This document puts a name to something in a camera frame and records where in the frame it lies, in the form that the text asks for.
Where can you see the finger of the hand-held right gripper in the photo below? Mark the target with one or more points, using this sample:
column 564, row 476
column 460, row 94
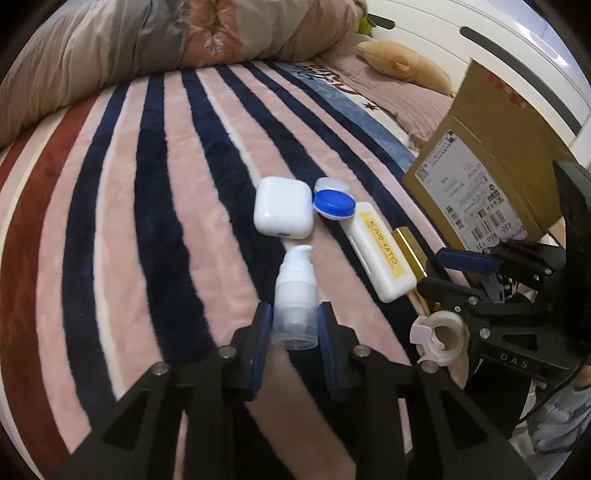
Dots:
column 450, row 290
column 466, row 261

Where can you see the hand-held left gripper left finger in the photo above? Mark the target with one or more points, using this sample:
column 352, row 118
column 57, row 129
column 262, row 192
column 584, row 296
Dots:
column 260, row 344

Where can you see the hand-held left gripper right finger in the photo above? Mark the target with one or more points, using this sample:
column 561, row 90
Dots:
column 328, row 350

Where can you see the white pump bottle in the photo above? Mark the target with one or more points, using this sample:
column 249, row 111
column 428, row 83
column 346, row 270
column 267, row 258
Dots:
column 295, row 295

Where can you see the white tape roll dispenser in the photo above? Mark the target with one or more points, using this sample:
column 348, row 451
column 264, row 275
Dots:
column 438, row 339

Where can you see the gold black lipstick tube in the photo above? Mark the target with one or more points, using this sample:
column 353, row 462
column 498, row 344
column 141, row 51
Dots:
column 409, row 249

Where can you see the white case with yellow label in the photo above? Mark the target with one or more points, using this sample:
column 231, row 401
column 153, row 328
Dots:
column 381, row 251

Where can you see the brown cardboard box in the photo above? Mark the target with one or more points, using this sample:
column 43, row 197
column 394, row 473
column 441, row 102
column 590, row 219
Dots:
column 498, row 161

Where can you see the white earbuds case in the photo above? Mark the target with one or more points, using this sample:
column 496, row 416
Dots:
column 283, row 207

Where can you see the blue white contact lens case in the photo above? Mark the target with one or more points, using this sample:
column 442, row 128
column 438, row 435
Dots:
column 333, row 202

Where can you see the striped pink navy blanket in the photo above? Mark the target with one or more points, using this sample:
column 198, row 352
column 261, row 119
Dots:
column 161, row 207

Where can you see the pink quilted bedsheet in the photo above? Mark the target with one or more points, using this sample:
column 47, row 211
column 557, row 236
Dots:
column 397, row 99

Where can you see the blue white printed cloth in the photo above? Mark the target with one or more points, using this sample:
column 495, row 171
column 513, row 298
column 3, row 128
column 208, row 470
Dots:
column 341, row 97

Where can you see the tan plush toy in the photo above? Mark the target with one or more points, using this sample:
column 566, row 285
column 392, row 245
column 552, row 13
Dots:
column 401, row 62

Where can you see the white headboard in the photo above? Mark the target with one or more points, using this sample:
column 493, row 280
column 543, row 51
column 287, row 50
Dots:
column 485, row 41

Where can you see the green plush toy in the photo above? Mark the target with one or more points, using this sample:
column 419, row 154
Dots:
column 368, row 25

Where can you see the beige patchwork duvet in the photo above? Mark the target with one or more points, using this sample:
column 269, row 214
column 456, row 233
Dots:
column 138, row 41

